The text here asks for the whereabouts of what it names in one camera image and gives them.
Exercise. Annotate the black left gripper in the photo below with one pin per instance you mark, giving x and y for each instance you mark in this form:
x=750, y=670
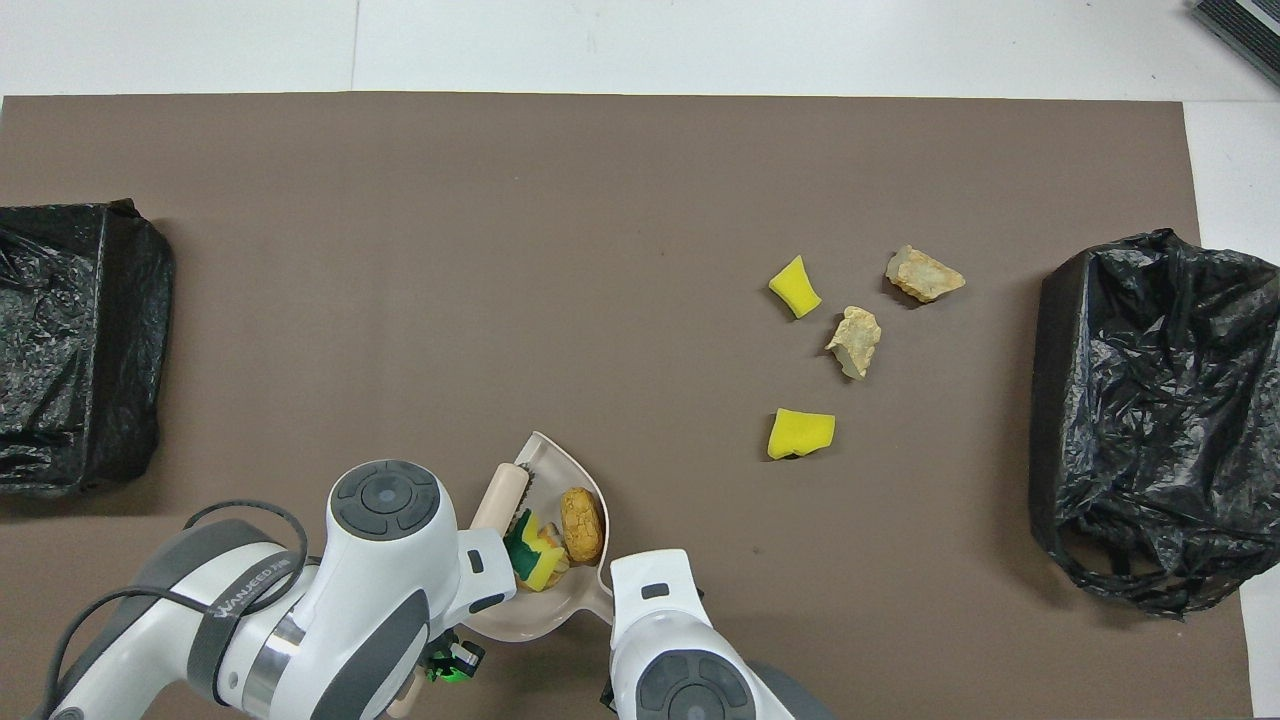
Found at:
x=445, y=665

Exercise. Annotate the beige plastic dustpan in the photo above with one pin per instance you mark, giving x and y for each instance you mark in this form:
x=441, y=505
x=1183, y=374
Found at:
x=530, y=615

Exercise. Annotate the green and yellow sponge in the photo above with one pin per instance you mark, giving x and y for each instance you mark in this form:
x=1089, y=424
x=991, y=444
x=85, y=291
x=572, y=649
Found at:
x=535, y=565

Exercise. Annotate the beige brush with black bristles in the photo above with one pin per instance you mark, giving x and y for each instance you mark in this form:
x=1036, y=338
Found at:
x=500, y=495

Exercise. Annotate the brown oval toy bun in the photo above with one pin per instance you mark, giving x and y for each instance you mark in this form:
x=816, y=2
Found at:
x=582, y=525

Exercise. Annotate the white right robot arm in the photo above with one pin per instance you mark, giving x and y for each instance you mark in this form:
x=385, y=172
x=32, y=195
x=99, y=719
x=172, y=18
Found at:
x=660, y=620

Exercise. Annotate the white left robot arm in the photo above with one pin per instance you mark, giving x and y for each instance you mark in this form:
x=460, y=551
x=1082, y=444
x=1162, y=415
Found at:
x=380, y=590

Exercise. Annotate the smooth black bag bin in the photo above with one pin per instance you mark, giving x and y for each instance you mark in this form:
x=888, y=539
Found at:
x=70, y=350

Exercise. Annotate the open crumpled black bag bin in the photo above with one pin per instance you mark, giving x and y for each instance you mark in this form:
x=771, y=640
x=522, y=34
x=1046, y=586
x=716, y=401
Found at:
x=1150, y=420

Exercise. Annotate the yellow rectangular sponge piece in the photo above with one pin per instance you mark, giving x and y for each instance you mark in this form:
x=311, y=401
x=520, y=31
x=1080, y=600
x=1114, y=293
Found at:
x=800, y=432

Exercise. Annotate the brown table mat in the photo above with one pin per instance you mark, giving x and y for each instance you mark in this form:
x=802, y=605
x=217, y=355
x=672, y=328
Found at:
x=500, y=250

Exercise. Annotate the yellow wedge sponge piece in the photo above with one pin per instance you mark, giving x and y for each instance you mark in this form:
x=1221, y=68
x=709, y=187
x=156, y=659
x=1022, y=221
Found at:
x=795, y=287

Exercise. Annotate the pale beige crumpled chunk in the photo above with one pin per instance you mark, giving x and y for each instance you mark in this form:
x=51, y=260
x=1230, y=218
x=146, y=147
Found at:
x=925, y=275
x=855, y=340

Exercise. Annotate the dark grey ribbed device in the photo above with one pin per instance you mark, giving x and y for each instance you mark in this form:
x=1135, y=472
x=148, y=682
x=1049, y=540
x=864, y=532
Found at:
x=1240, y=35

